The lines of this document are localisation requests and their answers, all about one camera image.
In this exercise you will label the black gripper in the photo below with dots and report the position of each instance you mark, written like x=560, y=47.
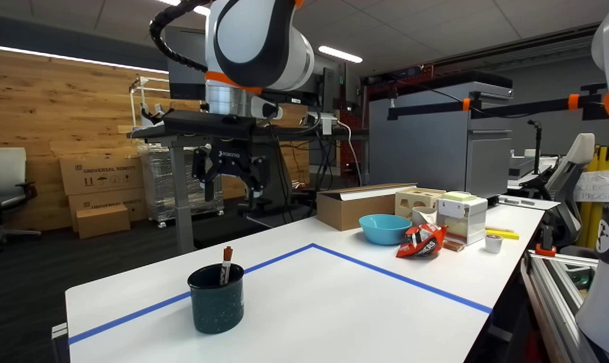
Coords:
x=230, y=153

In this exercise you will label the red white marker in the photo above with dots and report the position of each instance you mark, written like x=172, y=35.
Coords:
x=224, y=269

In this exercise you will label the dark green enamel mug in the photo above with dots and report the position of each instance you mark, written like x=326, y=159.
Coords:
x=214, y=309

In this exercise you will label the black standing desk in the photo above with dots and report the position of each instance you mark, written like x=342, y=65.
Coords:
x=182, y=202

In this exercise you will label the plastic wrapped cart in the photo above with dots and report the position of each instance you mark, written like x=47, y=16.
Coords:
x=164, y=183

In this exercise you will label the grey Dell monitor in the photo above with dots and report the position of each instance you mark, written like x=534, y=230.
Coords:
x=186, y=83

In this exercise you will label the white metal rack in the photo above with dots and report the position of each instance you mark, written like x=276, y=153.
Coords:
x=144, y=115

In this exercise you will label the white power adapter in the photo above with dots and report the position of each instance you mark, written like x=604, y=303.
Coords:
x=326, y=124

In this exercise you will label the open cardboard box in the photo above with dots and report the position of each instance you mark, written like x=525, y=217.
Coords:
x=342, y=209

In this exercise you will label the medium cardboard box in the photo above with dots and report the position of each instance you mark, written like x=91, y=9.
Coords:
x=105, y=200

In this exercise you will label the large cardboard box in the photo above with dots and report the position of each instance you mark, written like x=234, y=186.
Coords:
x=99, y=173

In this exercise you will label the dark grey monitor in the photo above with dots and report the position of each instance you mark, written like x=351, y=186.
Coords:
x=326, y=83

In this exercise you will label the small cardboard box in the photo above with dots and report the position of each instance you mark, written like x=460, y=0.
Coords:
x=102, y=223

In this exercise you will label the light blue bowl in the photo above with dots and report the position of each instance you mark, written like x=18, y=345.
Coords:
x=383, y=230

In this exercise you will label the short ceiling light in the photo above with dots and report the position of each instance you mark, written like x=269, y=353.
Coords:
x=339, y=52

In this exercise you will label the blue tape strip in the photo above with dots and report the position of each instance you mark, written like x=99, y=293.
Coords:
x=399, y=277
x=129, y=315

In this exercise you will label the long ceiling light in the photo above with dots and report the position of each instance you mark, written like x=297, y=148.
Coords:
x=196, y=9

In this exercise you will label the small wooden box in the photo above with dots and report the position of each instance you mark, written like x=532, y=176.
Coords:
x=417, y=200

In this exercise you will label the grey metal cabinet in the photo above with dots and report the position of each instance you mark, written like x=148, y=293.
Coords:
x=426, y=144

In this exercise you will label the red packaged item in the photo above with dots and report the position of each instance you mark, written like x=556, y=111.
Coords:
x=422, y=242

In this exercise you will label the white office chair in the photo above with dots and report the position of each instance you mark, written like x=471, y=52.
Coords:
x=3, y=171

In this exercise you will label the white box green lid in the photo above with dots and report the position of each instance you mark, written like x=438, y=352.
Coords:
x=462, y=215

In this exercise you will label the small white cup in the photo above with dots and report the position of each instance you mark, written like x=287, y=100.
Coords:
x=492, y=245

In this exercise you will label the yellow flat item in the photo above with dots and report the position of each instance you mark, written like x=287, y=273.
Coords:
x=502, y=232

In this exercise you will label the black beam orange clamps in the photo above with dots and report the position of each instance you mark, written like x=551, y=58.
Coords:
x=518, y=108

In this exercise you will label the black thin stand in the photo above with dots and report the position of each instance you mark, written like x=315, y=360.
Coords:
x=538, y=148

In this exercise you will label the black white chair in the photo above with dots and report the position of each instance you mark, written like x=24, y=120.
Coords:
x=567, y=164

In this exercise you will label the yellow stand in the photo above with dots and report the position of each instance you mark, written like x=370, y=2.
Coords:
x=595, y=219

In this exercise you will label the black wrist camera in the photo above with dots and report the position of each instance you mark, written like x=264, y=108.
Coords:
x=204, y=124

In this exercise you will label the wall strip light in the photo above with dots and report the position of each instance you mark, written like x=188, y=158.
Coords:
x=76, y=60

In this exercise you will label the aluminium rail frame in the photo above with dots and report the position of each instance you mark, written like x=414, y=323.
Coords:
x=553, y=303

